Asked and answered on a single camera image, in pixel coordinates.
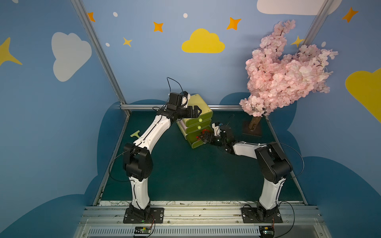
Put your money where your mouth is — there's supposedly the right green circuit board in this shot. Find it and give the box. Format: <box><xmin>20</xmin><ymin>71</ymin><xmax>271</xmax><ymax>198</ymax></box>
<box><xmin>259</xmin><ymin>226</ymin><xmax>275</xmax><ymax>238</ymax></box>

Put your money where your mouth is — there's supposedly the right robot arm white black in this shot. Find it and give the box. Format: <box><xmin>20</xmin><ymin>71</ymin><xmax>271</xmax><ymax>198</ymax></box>
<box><xmin>196</xmin><ymin>123</ymin><xmax>293</xmax><ymax>219</ymax></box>

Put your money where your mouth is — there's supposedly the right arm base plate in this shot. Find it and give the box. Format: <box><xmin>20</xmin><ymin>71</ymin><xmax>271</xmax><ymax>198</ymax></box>
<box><xmin>241</xmin><ymin>206</ymin><xmax>283</xmax><ymax>224</ymax></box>

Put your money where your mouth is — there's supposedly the green three-drawer cabinet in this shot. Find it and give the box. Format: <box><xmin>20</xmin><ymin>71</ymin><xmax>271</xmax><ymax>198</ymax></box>
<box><xmin>176</xmin><ymin>94</ymin><xmax>213</xmax><ymax>149</ymax></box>

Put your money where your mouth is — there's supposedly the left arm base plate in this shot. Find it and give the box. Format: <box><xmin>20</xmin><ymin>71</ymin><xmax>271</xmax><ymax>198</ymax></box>
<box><xmin>123</xmin><ymin>207</ymin><xmax>165</xmax><ymax>224</ymax></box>

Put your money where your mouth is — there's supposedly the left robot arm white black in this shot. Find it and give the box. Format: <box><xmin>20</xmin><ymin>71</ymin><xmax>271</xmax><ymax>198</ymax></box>
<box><xmin>123</xmin><ymin>91</ymin><xmax>202</xmax><ymax>220</ymax></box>

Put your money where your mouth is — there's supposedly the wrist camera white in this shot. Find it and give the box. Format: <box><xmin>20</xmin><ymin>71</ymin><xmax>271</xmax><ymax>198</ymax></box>
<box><xmin>211</xmin><ymin>122</ymin><xmax>220</xmax><ymax>136</ymax></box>
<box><xmin>181</xmin><ymin>91</ymin><xmax>190</xmax><ymax>108</ymax></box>

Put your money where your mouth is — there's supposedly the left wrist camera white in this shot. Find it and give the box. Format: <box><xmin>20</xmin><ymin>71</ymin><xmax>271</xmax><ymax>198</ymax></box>
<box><xmin>181</xmin><ymin>91</ymin><xmax>190</xmax><ymax>108</ymax></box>

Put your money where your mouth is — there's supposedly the green circuit board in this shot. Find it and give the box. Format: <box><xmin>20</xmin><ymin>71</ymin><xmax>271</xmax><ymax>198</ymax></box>
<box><xmin>134</xmin><ymin>227</ymin><xmax>153</xmax><ymax>237</ymax></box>
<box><xmin>259</xmin><ymin>226</ymin><xmax>275</xmax><ymax>238</ymax></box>

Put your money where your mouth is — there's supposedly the aluminium rail front frame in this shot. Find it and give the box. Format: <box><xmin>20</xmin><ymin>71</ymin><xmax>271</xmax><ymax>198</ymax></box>
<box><xmin>74</xmin><ymin>201</ymin><xmax>331</xmax><ymax>238</ymax></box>

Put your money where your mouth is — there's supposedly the green drawer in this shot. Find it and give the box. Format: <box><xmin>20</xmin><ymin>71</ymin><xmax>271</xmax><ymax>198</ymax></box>
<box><xmin>185</xmin><ymin>120</ymin><xmax>211</xmax><ymax>134</ymax></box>
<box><xmin>186</xmin><ymin>130</ymin><xmax>213</xmax><ymax>149</ymax></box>
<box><xmin>182</xmin><ymin>111</ymin><xmax>213</xmax><ymax>127</ymax></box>

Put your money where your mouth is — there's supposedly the left green circuit board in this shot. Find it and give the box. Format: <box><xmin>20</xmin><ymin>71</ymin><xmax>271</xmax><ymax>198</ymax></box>
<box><xmin>134</xmin><ymin>227</ymin><xmax>153</xmax><ymax>237</ymax></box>

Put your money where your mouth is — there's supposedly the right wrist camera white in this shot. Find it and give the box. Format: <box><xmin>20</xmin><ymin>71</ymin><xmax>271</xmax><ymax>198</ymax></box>
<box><xmin>211</xmin><ymin>122</ymin><xmax>220</xmax><ymax>136</ymax></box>

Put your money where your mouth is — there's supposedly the pink blossom artificial tree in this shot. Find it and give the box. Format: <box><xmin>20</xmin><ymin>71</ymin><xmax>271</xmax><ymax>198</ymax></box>
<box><xmin>240</xmin><ymin>20</ymin><xmax>338</xmax><ymax>134</ymax></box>

